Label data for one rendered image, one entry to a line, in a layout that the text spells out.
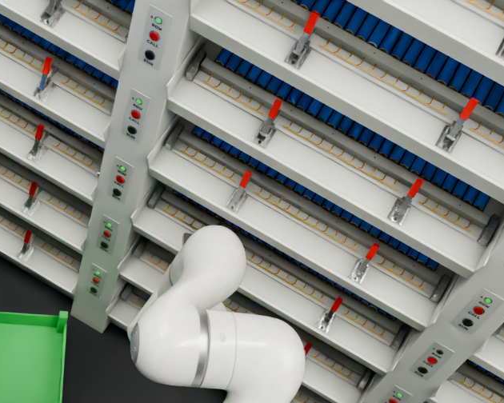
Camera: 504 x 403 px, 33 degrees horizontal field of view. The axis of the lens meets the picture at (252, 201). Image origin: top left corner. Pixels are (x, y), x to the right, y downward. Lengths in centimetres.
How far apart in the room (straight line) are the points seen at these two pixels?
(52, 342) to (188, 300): 109
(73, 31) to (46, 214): 57
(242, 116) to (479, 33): 47
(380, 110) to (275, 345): 43
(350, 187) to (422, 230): 14
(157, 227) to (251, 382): 75
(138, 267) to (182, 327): 89
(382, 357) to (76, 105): 79
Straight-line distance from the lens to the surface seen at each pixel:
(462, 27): 124
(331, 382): 195
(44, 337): 219
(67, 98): 173
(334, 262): 163
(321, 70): 136
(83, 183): 185
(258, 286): 178
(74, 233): 200
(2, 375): 215
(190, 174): 165
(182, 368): 109
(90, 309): 216
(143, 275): 197
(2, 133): 191
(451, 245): 150
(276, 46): 137
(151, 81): 151
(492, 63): 124
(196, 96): 152
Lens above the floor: 194
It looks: 50 degrees down
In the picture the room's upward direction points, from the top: 24 degrees clockwise
